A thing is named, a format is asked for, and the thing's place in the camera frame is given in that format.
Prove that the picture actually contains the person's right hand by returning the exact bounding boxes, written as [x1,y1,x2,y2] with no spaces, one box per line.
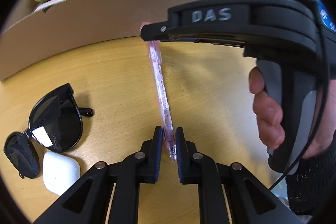
[249,67,335,159]

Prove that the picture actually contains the pink translucent pen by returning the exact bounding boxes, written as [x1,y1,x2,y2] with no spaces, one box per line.
[140,21,177,162]

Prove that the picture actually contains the white earbuds case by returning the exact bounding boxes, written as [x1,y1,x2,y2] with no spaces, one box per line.
[42,152,80,196]

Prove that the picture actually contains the black sunglasses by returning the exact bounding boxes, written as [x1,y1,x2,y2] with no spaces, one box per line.
[3,83,95,179]

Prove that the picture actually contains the brown cardboard box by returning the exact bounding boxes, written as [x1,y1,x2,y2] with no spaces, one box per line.
[1,0,197,79]

